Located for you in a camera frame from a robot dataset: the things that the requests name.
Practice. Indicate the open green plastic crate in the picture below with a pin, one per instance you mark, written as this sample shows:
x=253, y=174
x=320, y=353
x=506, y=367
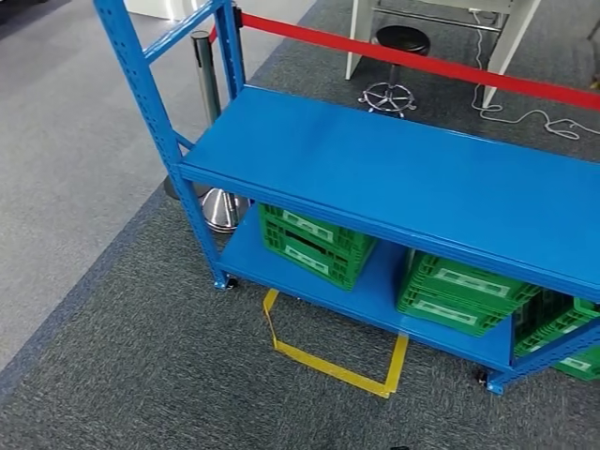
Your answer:
x=586, y=306

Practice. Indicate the blue metal shelf rack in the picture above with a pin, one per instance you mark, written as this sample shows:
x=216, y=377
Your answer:
x=375, y=168

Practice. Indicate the white desk with metal bar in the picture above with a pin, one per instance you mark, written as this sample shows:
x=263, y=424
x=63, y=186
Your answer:
x=512, y=43

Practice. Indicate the black round stool chrome base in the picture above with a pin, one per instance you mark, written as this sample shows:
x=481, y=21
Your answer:
x=403, y=34

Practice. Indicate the folded green plastic crate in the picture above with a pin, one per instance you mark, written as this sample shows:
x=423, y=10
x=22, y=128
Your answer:
x=459, y=298
x=314, y=248

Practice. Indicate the red barrier belt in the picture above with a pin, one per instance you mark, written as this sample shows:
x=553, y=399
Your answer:
x=422, y=59

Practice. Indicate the yellow floor tape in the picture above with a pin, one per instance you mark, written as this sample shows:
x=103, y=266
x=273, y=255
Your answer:
x=328, y=366

